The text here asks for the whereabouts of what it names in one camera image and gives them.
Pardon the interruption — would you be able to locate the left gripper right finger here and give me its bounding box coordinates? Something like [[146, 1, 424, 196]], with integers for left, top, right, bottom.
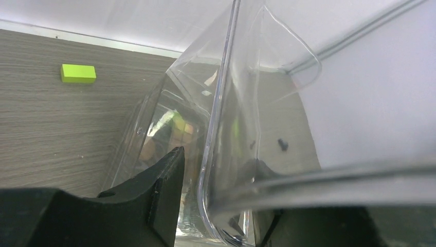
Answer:
[[253, 160, 436, 247]]

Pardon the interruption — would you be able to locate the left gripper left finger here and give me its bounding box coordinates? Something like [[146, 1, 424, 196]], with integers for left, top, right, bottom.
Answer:
[[1, 147, 185, 246]]

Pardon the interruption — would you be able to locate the eyeshadow palette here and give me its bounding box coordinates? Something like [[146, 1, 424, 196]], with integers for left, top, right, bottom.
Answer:
[[139, 111, 194, 166]]

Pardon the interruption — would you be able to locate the clear acrylic drawer organizer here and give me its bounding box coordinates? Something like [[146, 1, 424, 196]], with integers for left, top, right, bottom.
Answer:
[[102, 0, 436, 247]]

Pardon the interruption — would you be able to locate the small black puff stand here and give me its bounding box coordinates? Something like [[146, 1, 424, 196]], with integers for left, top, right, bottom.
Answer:
[[278, 138, 289, 152]]

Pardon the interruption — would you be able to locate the green rectangular block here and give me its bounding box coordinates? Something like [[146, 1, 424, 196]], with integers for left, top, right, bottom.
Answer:
[[61, 64, 97, 83]]

